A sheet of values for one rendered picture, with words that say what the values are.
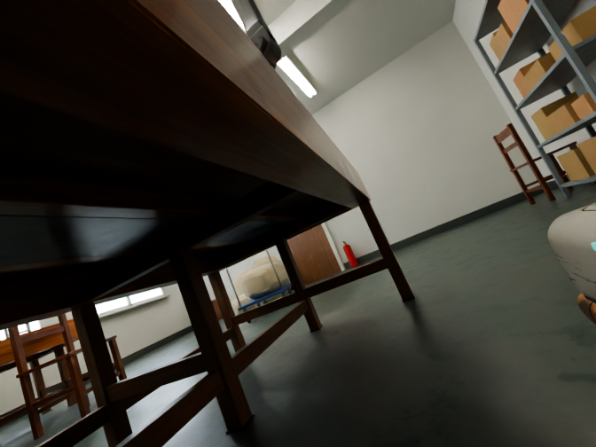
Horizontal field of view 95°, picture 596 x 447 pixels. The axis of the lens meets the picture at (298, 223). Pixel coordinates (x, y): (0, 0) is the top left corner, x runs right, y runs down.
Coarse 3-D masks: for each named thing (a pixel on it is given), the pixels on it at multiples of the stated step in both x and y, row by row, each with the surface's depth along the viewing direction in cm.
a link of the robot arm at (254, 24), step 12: (240, 0) 76; (252, 0) 76; (240, 12) 76; (252, 12) 75; (252, 24) 74; (264, 24) 75; (252, 36) 74; (264, 36) 73; (264, 48) 73; (276, 48) 75; (276, 60) 78
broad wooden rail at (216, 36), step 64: (0, 0) 15; (64, 0) 16; (128, 0) 17; (192, 0) 28; (0, 64) 18; (64, 64) 19; (128, 64) 21; (192, 64) 23; (256, 64) 42; (128, 128) 28; (192, 128) 32; (256, 128) 37; (320, 128) 84; (320, 192) 90
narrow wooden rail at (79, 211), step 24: (0, 192) 42; (24, 192) 45; (48, 192) 48; (72, 192) 52; (96, 192) 56; (120, 192) 61; (144, 192) 67; (96, 216) 59; (120, 216) 64; (144, 216) 70; (168, 216) 76; (192, 216) 85; (264, 216) 125; (288, 216) 150
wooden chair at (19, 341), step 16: (64, 320) 238; (16, 336) 201; (32, 336) 211; (64, 336) 235; (112, 336) 231; (16, 352) 198; (80, 352) 214; (112, 352) 229; (32, 368) 194; (80, 368) 234; (80, 384) 192; (32, 400) 194; (48, 400) 192; (80, 400) 189; (32, 416) 191; (32, 432) 190
